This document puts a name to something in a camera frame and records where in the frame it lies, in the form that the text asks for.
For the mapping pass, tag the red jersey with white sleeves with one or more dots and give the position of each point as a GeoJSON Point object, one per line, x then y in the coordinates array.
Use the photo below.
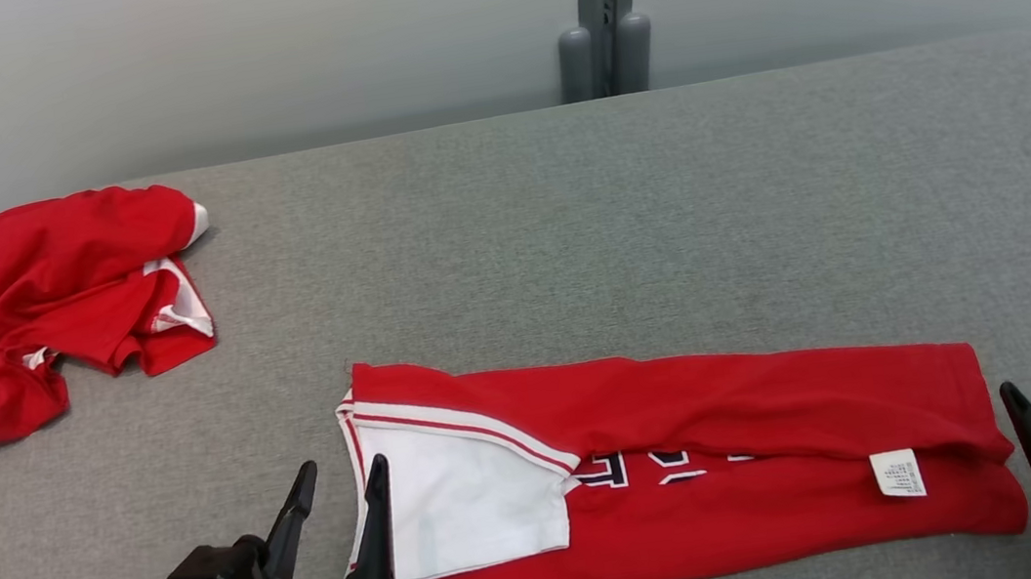
{"type": "Point", "coordinates": [736, 400]}

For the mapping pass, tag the red shorts with white stripe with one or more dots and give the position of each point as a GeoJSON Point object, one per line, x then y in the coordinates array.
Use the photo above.
{"type": "Point", "coordinates": [34, 290]}

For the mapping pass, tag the grey metal upright post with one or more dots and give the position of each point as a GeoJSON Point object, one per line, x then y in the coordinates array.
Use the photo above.
{"type": "Point", "coordinates": [601, 23]}

